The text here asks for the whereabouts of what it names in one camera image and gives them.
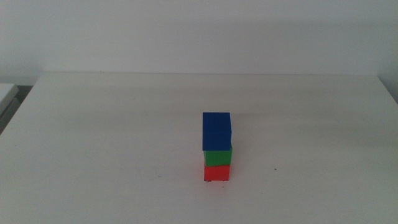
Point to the red cube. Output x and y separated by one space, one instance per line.
216 173

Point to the blue cube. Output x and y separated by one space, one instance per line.
216 132

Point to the green cube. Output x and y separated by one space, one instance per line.
217 158

